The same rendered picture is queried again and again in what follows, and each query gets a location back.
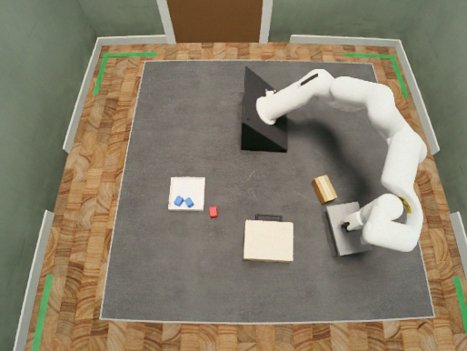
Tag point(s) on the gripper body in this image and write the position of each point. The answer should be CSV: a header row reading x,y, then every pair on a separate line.
x,y
355,221

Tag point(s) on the small blue block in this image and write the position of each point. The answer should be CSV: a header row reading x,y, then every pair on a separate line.
x,y
189,202
178,201

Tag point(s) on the brown cardboard box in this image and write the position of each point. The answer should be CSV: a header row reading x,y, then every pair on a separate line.
x,y
323,189

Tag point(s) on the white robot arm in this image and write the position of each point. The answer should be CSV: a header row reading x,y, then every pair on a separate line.
x,y
405,148

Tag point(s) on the small red block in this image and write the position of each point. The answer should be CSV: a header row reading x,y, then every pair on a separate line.
x,y
213,212

